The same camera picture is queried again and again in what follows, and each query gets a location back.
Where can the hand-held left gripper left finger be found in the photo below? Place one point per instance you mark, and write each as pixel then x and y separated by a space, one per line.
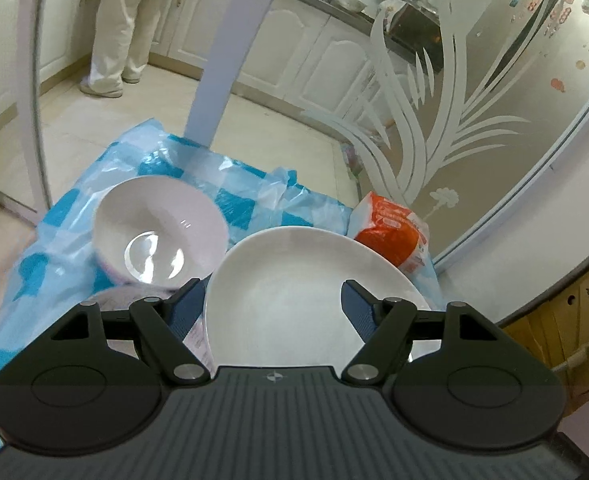
pixel 189 305

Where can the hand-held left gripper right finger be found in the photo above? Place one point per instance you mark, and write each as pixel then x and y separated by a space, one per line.
pixel 359 310

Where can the white plate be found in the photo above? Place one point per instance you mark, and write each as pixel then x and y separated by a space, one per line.
pixel 284 300

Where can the white ceramic bowl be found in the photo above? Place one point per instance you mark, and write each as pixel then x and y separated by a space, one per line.
pixel 159 230

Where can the orange tissue pack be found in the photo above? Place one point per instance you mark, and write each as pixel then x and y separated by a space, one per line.
pixel 389 230

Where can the blue checked plastic tablecloth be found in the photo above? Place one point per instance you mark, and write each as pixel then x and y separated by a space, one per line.
pixel 254 200

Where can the yellow cardboard box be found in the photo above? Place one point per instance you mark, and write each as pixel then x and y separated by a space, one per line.
pixel 534 345

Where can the etched glass sliding door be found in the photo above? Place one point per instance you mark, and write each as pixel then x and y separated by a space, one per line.
pixel 424 125

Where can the white kitchen cabinets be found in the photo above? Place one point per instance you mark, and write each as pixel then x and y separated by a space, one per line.
pixel 294 45

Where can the silver refrigerator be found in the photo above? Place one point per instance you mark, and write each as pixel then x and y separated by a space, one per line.
pixel 549 60

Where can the white door frame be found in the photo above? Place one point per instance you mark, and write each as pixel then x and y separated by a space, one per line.
pixel 32 85

